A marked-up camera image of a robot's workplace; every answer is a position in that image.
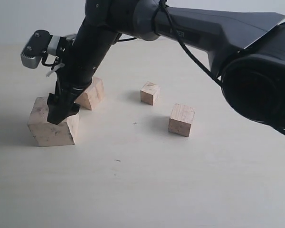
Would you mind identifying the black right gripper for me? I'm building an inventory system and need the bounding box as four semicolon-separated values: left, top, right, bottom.
47;71;90;124

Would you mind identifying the smallest wooden cube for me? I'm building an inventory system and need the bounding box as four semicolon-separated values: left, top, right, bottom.
140;81;160;105

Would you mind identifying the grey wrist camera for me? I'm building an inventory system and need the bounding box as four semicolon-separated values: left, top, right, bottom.
20;29;71;69

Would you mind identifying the second largest wooden cube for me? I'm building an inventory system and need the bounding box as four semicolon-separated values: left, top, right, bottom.
75;77;105;110

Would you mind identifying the third largest wooden cube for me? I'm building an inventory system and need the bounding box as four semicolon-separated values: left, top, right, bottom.
168;104;195;137

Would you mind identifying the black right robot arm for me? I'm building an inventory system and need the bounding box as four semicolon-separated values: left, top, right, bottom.
47;0;285;130

